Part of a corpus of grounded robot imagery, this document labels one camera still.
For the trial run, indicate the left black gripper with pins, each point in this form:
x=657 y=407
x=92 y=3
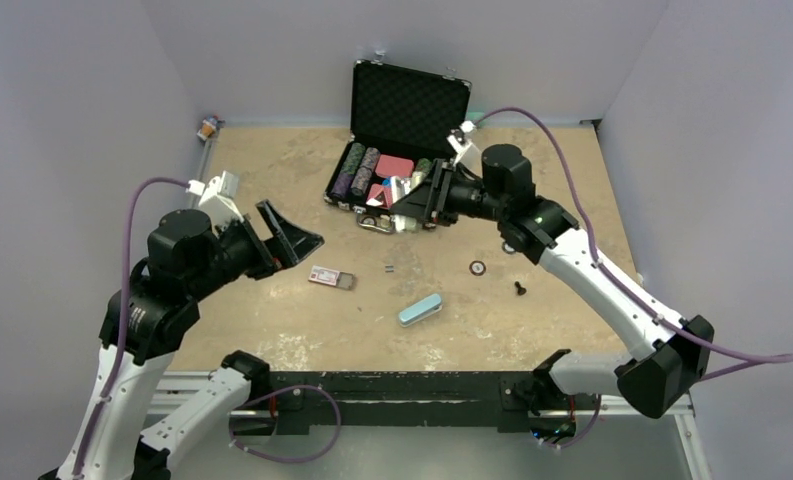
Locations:
x=290 y=243

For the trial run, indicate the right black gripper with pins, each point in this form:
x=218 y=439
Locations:
x=429 y=201

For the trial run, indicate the blue stapler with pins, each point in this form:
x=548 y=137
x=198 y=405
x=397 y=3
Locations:
x=420 y=310

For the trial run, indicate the green stapler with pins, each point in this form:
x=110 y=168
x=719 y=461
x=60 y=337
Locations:
x=410 y=197

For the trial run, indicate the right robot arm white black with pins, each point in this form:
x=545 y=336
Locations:
x=662 y=360

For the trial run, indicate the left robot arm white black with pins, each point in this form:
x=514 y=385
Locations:
x=146 y=321

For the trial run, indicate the pink card deck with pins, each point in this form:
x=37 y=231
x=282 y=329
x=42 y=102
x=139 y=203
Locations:
x=393 y=166

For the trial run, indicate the red white staple box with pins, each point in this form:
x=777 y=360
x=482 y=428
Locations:
x=331 y=277

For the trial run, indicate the black poker chip case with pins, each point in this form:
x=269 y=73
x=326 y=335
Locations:
x=394 y=111

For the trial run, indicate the brown poker chip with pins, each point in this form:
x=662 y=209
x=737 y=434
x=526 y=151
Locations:
x=477 y=268

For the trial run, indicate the small orange bottle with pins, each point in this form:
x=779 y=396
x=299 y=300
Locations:
x=209 y=127

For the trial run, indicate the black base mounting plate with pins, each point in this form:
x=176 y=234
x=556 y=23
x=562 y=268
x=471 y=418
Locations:
x=507 y=401

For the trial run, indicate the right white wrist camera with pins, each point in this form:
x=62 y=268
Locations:
x=467 y=155

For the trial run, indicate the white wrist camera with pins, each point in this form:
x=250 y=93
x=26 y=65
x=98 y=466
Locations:
x=467 y=155
x=215 y=198

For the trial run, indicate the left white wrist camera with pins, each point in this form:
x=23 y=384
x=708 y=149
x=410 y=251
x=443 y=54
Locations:
x=215 y=198

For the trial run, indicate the aluminium frame rail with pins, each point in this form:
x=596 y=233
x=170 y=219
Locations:
x=664 y=352

